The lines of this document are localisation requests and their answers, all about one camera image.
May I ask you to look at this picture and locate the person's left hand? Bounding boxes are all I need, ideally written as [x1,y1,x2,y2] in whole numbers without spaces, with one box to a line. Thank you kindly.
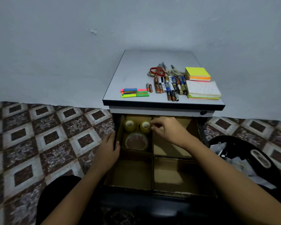
[93,131,121,175]

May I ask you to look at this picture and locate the person's right hand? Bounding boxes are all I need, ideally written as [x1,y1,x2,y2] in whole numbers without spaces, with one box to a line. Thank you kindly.
[150,117,194,149]

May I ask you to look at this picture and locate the small yellow tape roll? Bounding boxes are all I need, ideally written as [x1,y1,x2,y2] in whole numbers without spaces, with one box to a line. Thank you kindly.
[140,121,152,134]
[124,120,137,132]

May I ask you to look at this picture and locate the black drawer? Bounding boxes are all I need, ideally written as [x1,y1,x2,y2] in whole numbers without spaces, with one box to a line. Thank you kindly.
[99,114,225,218]

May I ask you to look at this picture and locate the person's right forearm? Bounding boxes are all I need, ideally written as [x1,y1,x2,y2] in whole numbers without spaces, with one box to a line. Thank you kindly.
[185,138,281,225]

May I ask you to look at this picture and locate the person's left forearm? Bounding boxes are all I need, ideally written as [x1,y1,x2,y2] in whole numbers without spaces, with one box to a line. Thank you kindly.
[41,168,108,225]

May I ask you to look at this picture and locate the large clear tape roll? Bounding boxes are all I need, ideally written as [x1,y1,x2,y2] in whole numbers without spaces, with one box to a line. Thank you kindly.
[124,132,149,152]

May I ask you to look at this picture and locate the brown cardboard drawer divider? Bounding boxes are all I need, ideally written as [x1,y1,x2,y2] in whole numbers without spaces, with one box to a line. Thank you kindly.
[104,114,217,198]

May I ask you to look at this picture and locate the pile of neon sticky flags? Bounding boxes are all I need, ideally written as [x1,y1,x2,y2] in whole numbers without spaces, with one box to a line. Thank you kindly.
[120,88,150,98]

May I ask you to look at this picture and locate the pile of assorted batteries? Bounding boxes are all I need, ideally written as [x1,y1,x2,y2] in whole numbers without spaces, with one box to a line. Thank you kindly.
[154,75,188,102]

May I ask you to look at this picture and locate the white dotted note pad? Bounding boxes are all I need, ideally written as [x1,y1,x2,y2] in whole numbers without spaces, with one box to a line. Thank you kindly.
[186,80,222,100]

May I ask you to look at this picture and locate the small grey black-edged table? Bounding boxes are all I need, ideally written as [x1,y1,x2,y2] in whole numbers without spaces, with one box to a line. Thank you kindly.
[103,50,226,148]

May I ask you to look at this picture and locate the yellow sticky note pad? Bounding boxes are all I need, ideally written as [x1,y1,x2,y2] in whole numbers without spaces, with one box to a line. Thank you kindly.
[185,67,211,82]

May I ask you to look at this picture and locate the person's black-trousered leg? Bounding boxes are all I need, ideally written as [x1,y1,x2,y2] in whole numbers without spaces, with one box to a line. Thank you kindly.
[36,175,104,225]

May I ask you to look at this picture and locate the black plastic bag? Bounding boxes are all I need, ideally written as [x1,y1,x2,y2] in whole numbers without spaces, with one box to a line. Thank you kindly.
[208,135,281,200]

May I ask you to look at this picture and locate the white paper scraps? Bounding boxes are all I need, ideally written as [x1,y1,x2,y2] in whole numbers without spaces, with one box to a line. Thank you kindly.
[210,142,277,190]

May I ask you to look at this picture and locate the red-handled scissors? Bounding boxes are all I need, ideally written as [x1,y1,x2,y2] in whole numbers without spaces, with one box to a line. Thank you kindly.
[150,63,166,77]

